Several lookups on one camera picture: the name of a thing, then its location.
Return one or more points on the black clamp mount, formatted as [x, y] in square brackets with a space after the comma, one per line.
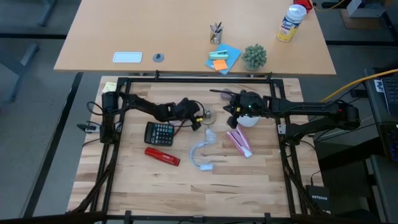
[88, 127]

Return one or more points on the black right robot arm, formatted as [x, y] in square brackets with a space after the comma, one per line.
[311, 112]

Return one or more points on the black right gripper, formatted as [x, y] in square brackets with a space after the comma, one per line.
[252, 104]

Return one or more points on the disinfectant wipes canister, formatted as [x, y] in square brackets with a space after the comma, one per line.
[290, 23]

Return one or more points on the orange sticky notes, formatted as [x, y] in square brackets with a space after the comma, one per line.
[220, 64]

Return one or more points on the black laptop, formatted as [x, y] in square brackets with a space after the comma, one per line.
[390, 95]

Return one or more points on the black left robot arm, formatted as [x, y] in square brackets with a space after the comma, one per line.
[140, 105]

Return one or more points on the red stapler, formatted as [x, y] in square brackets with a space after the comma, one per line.
[161, 156]

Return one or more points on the green succulent plant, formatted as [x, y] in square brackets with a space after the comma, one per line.
[254, 57]

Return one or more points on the white textured cup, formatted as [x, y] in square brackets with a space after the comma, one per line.
[248, 122]

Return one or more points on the tan desk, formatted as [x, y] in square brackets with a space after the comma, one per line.
[155, 31]

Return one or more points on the yellow sticky note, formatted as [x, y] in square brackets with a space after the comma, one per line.
[109, 87]

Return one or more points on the red box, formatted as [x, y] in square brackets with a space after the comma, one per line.
[303, 3]

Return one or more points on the brown pen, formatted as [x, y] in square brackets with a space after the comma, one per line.
[180, 127]

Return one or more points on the teal stapler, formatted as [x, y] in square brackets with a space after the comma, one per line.
[218, 55]

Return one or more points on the backlit black keyboard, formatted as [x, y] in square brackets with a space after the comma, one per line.
[392, 143]

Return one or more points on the black frame bracket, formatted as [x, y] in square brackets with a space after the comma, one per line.
[269, 76]
[157, 74]

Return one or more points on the pink stapler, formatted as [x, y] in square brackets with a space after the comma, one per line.
[239, 141]

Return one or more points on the grey desk leg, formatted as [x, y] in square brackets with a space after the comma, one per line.
[18, 68]

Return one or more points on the blue notebook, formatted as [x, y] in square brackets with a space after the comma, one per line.
[231, 53]

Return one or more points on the white rectangular pad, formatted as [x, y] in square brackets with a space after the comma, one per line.
[127, 57]

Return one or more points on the white metal bracket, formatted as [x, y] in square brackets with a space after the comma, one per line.
[281, 129]

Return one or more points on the metal pencil cup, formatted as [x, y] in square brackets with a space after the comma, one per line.
[215, 37]

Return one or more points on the black network switch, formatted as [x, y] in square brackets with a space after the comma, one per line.
[318, 199]

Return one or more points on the black calculator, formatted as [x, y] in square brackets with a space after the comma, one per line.
[159, 133]

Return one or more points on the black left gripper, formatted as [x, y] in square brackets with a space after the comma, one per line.
[185, 110]

